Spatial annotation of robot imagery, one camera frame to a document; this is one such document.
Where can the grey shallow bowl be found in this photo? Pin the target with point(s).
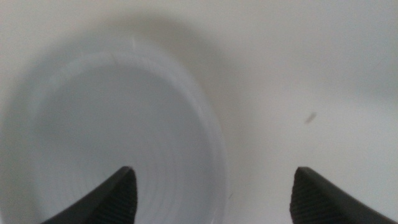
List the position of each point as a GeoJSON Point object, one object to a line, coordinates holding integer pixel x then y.
{"type": "Point", "coordinates": [109, 124]}

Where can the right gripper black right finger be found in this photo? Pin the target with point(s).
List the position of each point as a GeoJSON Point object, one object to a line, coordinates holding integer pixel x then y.
{"type": "Point", "coordinates": [317, 202]}

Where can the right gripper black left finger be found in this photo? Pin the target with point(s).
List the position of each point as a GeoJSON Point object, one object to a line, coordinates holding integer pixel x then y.
{"type": "Point", "coordinates": [112, 202]}

